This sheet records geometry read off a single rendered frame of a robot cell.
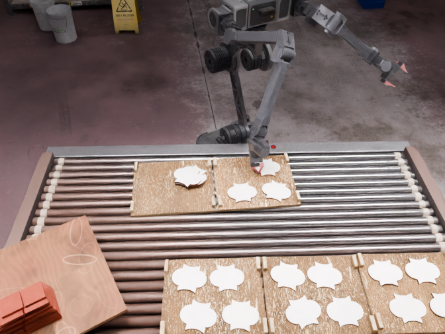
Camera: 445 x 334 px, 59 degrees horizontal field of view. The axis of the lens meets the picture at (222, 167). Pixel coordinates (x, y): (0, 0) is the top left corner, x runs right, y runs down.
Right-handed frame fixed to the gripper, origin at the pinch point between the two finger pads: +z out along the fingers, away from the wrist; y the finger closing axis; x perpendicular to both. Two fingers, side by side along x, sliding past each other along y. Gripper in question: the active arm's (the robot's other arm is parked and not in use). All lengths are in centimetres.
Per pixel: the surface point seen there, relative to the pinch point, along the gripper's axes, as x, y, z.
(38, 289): 80, -77, -39
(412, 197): -75, -22, 20
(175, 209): 42.3, -25.4, -6.7
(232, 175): 13.6, -4.4, -1.0
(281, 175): -11.7, -5.1, 4.1
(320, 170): -33.1, -0.7, 10.6
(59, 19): 198, 310, 21
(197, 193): 31.8, -15.4, -4.6
